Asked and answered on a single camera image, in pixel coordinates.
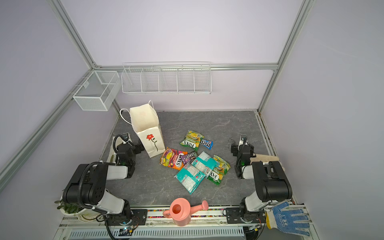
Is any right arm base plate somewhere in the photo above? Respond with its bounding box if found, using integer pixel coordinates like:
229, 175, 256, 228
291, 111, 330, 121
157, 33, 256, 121
223, 207, 266, 224

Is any white mesh box basket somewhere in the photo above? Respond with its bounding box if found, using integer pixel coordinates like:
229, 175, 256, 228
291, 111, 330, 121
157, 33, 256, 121
73, 71, 122, 112

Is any beige work glove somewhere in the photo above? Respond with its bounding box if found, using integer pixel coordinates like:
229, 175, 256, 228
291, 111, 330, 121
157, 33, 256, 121
107, 136, 116, 164
251, 154, 280, 167

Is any green Fox's candy bag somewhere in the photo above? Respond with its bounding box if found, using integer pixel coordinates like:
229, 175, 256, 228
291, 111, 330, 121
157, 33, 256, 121
180, 131, 205, 152

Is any teal snack pack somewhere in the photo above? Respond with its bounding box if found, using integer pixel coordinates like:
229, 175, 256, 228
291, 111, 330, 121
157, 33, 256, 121
192, 152, 218, 178
174, 163, 206, 195

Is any green Fox's spring tea bag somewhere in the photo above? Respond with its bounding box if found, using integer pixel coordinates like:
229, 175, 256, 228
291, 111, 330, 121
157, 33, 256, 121
208, 155, 231, 186

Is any beige work glove right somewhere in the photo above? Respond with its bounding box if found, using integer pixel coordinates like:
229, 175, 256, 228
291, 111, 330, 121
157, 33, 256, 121
251, 154, 280, 167

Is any white paper gift bag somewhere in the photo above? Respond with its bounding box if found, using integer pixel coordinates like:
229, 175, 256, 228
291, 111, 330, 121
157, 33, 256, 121
119, 100, 166, 158

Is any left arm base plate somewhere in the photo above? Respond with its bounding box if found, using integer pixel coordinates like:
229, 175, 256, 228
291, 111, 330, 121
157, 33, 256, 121
106, 209, 148, 226

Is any blue M&M's packet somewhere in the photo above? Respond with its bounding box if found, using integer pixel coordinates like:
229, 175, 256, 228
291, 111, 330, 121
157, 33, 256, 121
200, 139, 213, 150

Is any beige work glove left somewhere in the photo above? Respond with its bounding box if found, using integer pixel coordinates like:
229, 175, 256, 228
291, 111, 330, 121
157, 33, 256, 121
107, 136, 116, 164

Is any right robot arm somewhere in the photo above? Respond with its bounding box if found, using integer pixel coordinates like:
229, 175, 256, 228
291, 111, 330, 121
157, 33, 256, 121
231, 143, 293, 223

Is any white wire shelf basket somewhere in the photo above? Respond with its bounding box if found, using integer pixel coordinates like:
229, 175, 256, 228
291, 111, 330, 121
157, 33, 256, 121
121, 62, 212, 94

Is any brown M&M's packet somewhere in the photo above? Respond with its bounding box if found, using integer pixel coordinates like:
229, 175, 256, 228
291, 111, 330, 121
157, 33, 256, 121
180, 151, 198, 165

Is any pink watering can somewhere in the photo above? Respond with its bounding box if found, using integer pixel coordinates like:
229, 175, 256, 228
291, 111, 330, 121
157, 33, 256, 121
163, 198, 209, 227

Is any white vented rail cover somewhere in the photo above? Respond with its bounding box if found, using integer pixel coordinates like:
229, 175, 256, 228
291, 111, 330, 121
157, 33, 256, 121
67, 227, 245, 240

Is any white blue dotted glove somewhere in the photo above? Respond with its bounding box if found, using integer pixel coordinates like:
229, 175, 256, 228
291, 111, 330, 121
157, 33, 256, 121
266, 201, 311, 237

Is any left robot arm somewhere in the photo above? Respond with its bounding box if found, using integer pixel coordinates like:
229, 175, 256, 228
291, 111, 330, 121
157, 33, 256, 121
62, 142, 145, 225

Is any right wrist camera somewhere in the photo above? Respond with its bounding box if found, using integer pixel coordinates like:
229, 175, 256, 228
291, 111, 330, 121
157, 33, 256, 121
238, 135, 248, 148

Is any small potted plant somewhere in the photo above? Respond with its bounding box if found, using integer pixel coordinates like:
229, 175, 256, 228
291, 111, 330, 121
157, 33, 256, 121
55, 199, 99, 223

